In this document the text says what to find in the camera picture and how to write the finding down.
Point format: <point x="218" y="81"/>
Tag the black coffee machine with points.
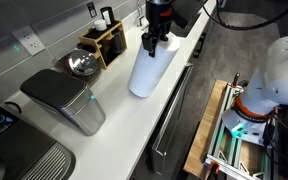
<point x="28" y="153"/>

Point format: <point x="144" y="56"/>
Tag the aluminium extrusion robot frame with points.
<point x="238" y="159"/>

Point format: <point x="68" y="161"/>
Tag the bamboo coffee supplies organizer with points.
<point x="108" y="44"/>

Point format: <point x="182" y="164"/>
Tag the white kitchen paper roll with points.
<point x="148" y="71"/>

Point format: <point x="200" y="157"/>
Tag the black wall switch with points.
<point x="92" y="9"/>

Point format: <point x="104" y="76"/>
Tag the white wall power outlet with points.
<point x="29" y="40"/>

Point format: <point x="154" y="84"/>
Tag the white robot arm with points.
<point x="250" y="117"/>

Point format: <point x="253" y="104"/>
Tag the black cup dispenser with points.
<point x="107" y="15"/>

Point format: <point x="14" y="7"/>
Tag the glass jar with steel lid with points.
<point x="80" y="64"/>

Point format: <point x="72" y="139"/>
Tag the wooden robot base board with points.
<point x="194" y="164"/>

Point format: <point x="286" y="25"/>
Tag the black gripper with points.
<point x="159" y="15"/>

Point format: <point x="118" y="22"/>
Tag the white cup stack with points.
<point x="100" y="25"/>

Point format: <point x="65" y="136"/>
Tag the chrome sink faucet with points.
<point x="140" y="13"/>

